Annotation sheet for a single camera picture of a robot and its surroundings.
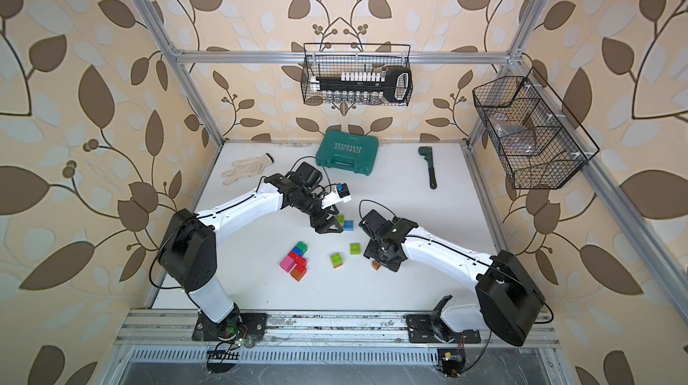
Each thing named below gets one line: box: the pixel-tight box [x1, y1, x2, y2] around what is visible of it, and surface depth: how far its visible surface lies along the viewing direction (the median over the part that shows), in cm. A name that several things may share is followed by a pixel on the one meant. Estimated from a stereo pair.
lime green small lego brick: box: [329, 252, 344, 269], surface depth 86 cm
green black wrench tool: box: [418, 145, 438, 189], surface depth 116 cm
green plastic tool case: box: [315, 128, 379, 176], surface depth 114 cm
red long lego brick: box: [288, 250, 308, 274], surface depth 87 cm
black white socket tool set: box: [310, 67, 413, 103], surface depth 84 cm
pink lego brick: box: [287, 250, 302, 273], surface depth 87 cm
